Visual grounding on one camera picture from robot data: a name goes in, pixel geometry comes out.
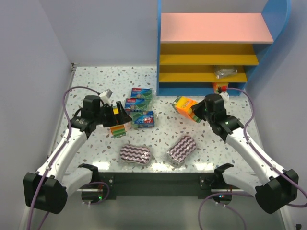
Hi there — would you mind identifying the Scrub Daddy sponge small pack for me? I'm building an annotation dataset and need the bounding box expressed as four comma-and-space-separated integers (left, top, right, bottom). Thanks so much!
213, 82, 229, 94

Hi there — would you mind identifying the grey mesh sponge pack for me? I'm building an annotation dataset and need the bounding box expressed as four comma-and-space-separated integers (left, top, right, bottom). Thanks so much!
213, 65, 237, 79

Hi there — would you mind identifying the pink striped sponge pack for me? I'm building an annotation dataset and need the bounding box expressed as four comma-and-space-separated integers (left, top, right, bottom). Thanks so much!
166, 135, 197, 167
119, 144, 152, 165

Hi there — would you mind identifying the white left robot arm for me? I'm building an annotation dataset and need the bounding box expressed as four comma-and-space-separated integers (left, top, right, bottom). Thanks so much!
23, 95, 132, 214

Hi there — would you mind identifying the blue shelf unit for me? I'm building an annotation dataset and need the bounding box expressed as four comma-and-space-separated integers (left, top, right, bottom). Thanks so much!
156, 0, 291, 96

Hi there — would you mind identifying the Vileda sponge pack middle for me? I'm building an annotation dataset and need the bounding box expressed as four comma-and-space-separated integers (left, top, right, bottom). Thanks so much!
124, 98, 151, 112

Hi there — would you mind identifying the vileda sponge pack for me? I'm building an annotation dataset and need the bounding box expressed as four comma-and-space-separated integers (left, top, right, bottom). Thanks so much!
130, 88, 153, 100
130, 111, 155, 129
124, 98, 151, 112

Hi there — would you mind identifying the Vileda sponge pack near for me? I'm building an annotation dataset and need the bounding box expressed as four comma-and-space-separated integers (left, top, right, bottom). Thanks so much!
130, 111, 155, 129

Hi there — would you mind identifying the Vileda sponge pack far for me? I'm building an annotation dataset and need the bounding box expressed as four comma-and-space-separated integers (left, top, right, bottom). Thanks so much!
130, 88, 153, 100

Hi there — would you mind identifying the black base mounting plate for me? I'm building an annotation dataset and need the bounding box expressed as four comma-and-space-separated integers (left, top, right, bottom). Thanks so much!
81, 171, 243, 201

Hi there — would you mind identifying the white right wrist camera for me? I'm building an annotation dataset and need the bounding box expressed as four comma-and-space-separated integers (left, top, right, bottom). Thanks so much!
217, 86, 230, 102

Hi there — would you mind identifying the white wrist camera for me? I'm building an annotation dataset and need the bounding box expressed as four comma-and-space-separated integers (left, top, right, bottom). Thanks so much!
217, 86, 230, 102
99, 89, 113, 105

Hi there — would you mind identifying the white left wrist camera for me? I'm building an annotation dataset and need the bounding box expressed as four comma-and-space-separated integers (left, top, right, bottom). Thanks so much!
99, 89, 113, 105

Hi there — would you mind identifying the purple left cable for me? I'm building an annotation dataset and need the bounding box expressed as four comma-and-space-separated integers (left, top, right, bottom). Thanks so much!
28, 86, 111, 230

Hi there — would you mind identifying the purple cable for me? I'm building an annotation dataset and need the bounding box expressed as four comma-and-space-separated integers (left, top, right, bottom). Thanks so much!
28, 86, 111, 230
198, 86, 307, 230

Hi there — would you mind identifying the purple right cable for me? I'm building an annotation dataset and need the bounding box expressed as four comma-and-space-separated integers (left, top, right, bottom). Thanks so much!
198, 86, 307, 230

